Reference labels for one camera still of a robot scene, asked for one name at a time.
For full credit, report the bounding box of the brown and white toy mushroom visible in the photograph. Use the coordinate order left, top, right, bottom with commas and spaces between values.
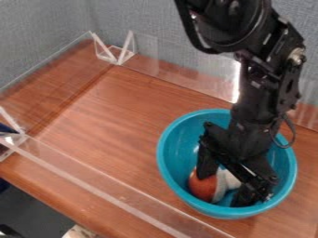
187, 168, 242, 204

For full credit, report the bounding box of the clear acrylic corner bracket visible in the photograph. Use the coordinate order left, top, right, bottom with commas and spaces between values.
91, 31, 136, 65

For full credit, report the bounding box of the clear acrylic left barrier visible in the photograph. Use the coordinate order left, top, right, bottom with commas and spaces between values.
0, 31, 94, 93

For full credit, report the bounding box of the clear acrylic front barrier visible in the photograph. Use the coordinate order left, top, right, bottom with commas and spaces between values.
0, 106, 234, 238

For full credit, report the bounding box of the dark blue object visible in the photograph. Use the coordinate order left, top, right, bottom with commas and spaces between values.
0, 123, 17, 134

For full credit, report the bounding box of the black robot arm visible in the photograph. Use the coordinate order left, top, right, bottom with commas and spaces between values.
174, 0, 307, 207

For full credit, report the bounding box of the blue plastic bowl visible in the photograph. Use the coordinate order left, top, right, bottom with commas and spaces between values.
156, 109, 298, 219

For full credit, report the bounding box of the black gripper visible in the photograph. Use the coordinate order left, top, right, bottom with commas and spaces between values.
196, 121, 278, 207

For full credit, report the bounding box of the clear acrylic barrier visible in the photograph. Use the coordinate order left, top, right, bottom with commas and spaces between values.
0, 31, 94, 93
0, 106, 234, 238
123, 33, 318, 132

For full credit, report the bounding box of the clear acrylic back barrier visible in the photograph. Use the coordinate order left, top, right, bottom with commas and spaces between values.
123, 33, 318, 132

